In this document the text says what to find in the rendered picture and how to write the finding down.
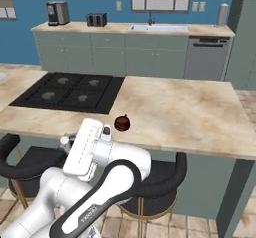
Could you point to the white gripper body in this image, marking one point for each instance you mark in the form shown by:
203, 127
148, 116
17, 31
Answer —
83, 152

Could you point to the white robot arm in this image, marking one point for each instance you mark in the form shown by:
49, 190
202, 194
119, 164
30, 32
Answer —
130, 156

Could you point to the dark cup of hot chocolate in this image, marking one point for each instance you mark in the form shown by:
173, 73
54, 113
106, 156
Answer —
122, 123

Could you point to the green island counter base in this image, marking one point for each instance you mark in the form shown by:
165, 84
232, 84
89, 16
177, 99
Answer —
203, 188

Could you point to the black stool with gold legs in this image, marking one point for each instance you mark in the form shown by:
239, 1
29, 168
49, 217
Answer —
31, 162
160, 185

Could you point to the black gas hob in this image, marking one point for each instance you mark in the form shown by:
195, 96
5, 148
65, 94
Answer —
68, 92

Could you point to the green run of base cupboards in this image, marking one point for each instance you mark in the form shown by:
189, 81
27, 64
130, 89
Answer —
110, 53

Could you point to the black toaster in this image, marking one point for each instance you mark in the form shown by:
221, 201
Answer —
97, 19

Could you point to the black and silver coffee machine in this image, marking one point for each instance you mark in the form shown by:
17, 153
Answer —
57, 13

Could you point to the white sink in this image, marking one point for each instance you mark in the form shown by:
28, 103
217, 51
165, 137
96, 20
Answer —
158, 28

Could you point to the dark tap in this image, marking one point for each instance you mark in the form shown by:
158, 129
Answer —
151, 19

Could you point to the grey dishwasher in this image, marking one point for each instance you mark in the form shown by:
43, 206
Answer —
206, 58

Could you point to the tall green cupboard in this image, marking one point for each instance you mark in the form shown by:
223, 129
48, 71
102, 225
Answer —
242, 38

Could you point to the grey paper towel roll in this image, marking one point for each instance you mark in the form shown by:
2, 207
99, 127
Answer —
222, 14

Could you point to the white wall socket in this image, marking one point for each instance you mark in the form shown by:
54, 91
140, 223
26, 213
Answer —
118, 5
202, 6
195, 6

